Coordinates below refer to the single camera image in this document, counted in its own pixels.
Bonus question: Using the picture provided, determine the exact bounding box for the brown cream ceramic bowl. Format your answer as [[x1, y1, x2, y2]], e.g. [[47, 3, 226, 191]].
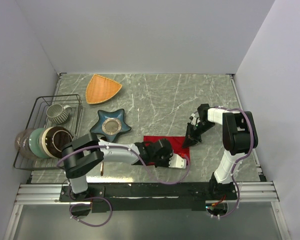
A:
[[38, 126, 74, 159]]

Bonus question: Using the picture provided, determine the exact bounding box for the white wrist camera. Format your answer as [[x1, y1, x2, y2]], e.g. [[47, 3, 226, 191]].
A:
[[189, 112, 200, 126], [168, 153, 187, 169]]

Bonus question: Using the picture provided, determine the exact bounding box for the grey ribbed mug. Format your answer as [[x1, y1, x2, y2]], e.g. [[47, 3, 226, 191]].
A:
[[46, 104, 72, 125]]

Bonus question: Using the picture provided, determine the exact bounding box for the clear glass bowl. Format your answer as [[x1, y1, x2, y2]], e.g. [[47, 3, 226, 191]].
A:
[[14, 128, 37, 161]]

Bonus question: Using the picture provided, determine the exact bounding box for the blue star-shaped dish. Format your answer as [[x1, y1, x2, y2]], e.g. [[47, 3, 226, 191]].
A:
[[89, 108, 132, 143]]

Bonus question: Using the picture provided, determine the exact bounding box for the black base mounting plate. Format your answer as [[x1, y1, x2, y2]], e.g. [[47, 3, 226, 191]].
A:
[[59, 182, 237, 213]]

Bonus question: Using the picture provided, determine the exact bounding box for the black wire dish rack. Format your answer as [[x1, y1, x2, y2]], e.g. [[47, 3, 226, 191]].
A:
[[13, 94, 83, 171]]

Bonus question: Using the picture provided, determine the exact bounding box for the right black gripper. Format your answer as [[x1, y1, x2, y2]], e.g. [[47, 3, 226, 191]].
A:
[[182, 121, 216, 149]]

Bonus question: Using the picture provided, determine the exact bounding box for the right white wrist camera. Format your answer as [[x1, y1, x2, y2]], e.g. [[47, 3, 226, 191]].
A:
[[189, 112, 200, 126]]

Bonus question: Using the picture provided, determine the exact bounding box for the aluminium frame rail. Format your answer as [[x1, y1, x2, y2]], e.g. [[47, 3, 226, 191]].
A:
[[14, 182, 279, 205]]

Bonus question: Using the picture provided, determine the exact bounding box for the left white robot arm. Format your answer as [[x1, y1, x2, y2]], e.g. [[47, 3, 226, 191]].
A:
[[61, 133, 177, 201]]

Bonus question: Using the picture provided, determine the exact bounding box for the orange woven basket tray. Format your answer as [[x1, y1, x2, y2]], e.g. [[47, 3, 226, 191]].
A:
[[85, 74, 122, 105]]

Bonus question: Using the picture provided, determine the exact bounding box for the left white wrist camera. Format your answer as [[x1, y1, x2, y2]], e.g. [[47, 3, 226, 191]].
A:
[[168, 153, 187, 169]]

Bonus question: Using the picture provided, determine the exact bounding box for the copper spoon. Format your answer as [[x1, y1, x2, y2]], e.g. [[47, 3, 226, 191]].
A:
[[100, 162, 104, 176]]

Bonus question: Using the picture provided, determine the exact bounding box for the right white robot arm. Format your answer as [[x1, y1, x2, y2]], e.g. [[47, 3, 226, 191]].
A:
[[182, 103, 258, 200]]

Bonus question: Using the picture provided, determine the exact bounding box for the green ceramic bowl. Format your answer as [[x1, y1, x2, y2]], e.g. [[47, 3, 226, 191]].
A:
[[28, 128, 46, 159]]

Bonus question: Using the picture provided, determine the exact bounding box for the red cloth napkin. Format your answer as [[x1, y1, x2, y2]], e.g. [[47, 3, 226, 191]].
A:
[[134, 136, 191, 160]]

